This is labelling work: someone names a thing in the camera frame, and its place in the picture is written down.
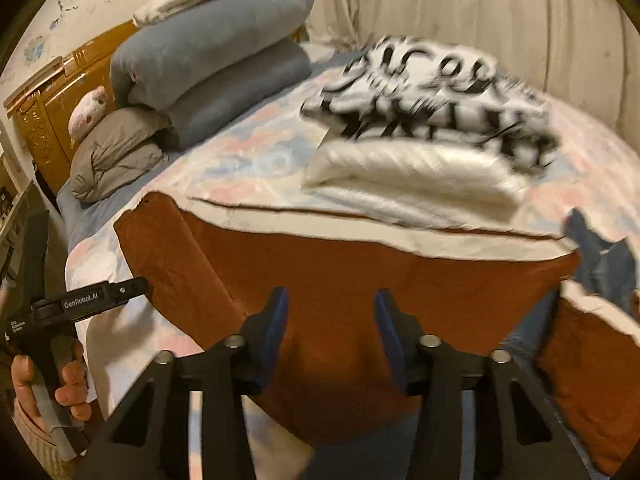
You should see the folded blue quilt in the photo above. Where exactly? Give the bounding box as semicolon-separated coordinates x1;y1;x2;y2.
109;0;317;152

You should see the white folded cloth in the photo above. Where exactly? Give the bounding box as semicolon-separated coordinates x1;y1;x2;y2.
300;137;532;227

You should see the beige curtain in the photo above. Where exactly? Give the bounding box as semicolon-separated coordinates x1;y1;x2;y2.
240;0;640;128

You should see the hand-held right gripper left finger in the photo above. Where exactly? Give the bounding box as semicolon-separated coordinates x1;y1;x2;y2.
75;287;291;480

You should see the person's left hand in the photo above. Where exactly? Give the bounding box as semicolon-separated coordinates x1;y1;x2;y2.
10;339;91;423

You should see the pink and white plush toy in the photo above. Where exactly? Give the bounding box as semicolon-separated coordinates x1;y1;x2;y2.
67;85;109;144

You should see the black and white patterned cloth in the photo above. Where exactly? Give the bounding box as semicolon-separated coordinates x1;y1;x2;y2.
299;35;562;177

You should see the brown garment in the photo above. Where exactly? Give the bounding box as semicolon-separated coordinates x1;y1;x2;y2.
114;192;640;476

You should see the blue cloth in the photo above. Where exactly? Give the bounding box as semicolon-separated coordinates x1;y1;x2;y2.
564;207;640;317

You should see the pastel patterned blanket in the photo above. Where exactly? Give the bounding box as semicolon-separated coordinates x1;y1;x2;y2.
64;42;640;480

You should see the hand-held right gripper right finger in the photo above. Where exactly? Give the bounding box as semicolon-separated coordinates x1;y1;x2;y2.
375;287;593;480

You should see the blue bed sheet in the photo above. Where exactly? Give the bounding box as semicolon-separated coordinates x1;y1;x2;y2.
55;179;123;253

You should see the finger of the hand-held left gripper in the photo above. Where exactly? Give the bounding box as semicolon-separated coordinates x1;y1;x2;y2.
101;277;150;308

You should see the grey pillow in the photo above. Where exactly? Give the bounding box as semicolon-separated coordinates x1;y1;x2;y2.
69;107;171;204

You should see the wooden headboard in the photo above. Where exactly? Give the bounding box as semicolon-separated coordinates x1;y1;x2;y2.
4;22;142;187

